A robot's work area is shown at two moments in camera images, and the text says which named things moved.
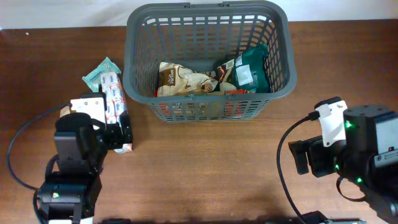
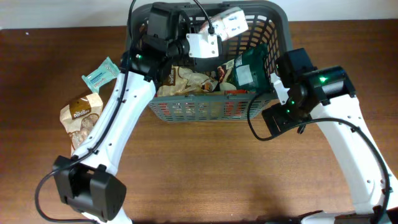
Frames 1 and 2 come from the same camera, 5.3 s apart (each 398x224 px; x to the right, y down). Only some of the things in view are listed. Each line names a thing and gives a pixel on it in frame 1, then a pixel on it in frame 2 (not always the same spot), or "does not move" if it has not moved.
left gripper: (121, 134) -> (205, 63)
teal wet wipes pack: (93, 78) does not move
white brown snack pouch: (175, 80) does not move
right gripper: (301, 155) -> (280, 118)
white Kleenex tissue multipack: (112, 86) -> (227, 23)
